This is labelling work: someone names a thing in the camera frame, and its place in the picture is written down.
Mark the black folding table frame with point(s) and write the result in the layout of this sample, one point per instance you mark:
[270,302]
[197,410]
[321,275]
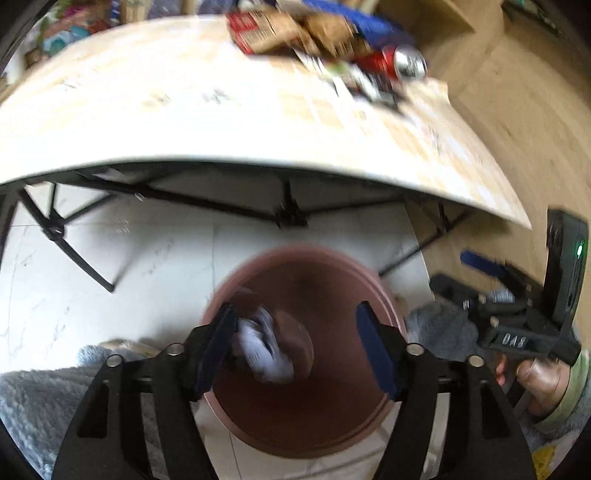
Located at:
[203,196]

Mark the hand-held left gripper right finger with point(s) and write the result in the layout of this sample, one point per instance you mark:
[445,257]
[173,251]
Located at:
[376,350]

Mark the plaid floral tablecloth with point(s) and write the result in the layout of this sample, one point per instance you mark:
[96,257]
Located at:
[184,115]

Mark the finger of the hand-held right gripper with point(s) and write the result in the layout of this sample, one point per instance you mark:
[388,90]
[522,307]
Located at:
[455,288]
[480,263]

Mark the black and white packet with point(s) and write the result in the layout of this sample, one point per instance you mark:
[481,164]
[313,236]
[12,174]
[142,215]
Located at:
[360,83]

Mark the yellow fluffy cloth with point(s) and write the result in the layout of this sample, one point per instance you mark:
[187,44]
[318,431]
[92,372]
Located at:
[544,464]

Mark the red drink can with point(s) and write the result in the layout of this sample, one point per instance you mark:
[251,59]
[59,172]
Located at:
[392,62]

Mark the brown snack packet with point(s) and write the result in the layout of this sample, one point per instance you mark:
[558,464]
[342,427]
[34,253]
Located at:
[323,32]

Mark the person's right hand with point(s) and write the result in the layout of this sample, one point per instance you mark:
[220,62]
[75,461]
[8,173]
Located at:
[542,383]

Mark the blue snack packet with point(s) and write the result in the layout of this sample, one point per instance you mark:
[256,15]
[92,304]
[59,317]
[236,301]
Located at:
[364,18]

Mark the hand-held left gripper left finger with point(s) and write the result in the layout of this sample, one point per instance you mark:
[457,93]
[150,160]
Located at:
[217,344]

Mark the red snack packet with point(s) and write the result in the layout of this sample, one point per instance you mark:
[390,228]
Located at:
[249,30]

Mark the person's left leg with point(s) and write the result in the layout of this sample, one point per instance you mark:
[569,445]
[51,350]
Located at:
[41,406]

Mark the person's right forearm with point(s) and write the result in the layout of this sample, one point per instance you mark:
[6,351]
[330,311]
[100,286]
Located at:
[575,397]

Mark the beige fluffy slipper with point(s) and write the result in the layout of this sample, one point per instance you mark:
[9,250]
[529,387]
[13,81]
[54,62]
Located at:
[129,347]

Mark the white paper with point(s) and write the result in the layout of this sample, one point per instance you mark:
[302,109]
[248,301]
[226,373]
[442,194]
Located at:
[268,355]

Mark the pink plastic bin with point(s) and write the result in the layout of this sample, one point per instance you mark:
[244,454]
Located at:
[286,415]

